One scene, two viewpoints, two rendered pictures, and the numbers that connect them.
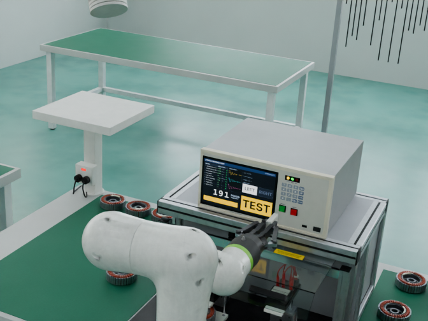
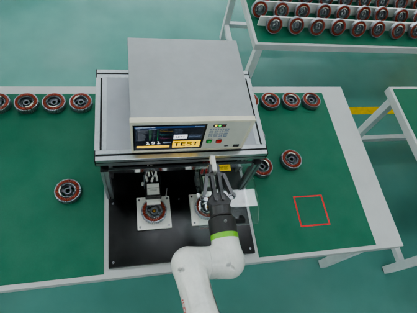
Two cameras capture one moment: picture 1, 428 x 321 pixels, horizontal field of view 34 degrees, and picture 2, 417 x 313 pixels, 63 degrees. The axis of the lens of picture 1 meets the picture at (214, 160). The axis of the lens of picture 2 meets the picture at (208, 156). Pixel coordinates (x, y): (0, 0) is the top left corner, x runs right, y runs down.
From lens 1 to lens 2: 1.53 m
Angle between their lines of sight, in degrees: 51
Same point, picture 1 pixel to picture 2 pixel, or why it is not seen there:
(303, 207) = (226, 138)
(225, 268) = (237, 269)
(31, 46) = not seen: outside the picture
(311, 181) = (236, 124)
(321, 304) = not seen: hidden behind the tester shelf
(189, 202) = (121, 149)
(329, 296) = not seen: hidden behind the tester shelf
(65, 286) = (31, 227)
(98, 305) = (72, 233)
